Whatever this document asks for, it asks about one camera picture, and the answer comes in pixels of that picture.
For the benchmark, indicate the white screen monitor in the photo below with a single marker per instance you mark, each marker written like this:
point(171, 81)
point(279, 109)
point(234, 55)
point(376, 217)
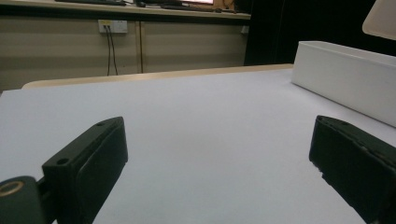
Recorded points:
point(199, 1)

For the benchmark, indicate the long wooden counter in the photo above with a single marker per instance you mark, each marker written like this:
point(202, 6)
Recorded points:
point(186, 46)

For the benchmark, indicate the black keyboard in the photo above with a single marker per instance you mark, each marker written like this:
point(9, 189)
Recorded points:
point(90, 2)
point(186, 7)

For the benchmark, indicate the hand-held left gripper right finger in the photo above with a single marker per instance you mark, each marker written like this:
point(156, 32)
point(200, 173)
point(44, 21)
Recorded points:
point(351, 165)

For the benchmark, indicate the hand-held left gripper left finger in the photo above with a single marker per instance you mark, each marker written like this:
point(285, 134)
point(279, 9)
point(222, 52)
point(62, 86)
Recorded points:
point(84, 168)

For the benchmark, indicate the black curtain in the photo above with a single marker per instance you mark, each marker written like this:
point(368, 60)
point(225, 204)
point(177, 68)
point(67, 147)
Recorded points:
point(280, 31)

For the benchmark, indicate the black computer mouse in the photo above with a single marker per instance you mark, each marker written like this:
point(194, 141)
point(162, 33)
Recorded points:
point(140, 4)

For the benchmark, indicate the white plastic storage bin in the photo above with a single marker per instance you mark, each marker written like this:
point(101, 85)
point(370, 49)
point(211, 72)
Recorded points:
point(342, 77)

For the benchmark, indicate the small white wall socket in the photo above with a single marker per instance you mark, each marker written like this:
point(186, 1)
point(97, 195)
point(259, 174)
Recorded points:
point(245, 30)

